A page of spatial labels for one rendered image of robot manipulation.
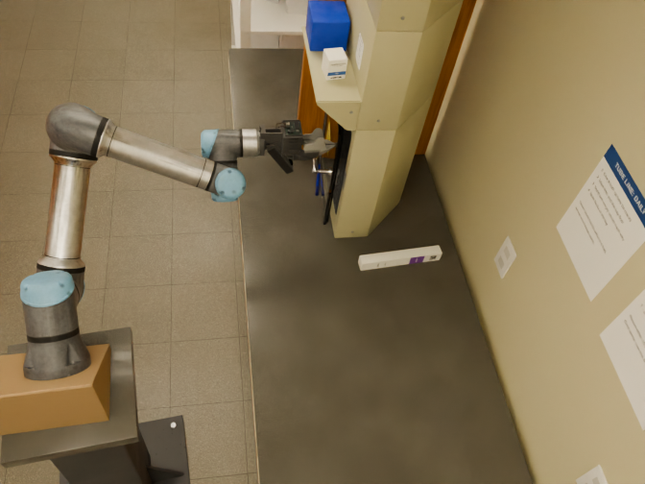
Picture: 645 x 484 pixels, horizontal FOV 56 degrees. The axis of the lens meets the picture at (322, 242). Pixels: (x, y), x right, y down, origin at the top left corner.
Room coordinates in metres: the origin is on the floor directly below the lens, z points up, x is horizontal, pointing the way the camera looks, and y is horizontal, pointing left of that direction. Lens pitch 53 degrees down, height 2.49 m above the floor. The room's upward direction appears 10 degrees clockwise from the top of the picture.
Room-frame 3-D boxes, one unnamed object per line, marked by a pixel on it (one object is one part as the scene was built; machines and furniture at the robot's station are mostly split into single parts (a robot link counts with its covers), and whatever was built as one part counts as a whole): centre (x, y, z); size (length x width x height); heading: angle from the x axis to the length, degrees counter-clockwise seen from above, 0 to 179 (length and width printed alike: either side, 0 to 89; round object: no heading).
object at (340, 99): (1.34, 0.06, 1.46); 0.32 x 0.11 x 0.10; 16
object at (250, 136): (1.18, 0.24, 1.33); 0.08 x 0.05 x 0.08; 16
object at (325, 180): (1.35, 0.03, 1.19); 0.30 x 0.01 x 0.40; 10
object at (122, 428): (0.56, 0.58, 0.92); 0.32 x 0.32 x 0.04; 22
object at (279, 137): (1.20, 0.16, 1.34); 0.12 x 0.08 x 0.09; 106
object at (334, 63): (1.29, 0.05, 1.54); 0.05 x 0.05 x 0.06; 24
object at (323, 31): (1.43, 0.09, 1.56); 0.10 x 0.10 x 0.09; 16
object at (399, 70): (1.39, -0.11, 1.33); 0.32 x 0.25 x 0.77; 16
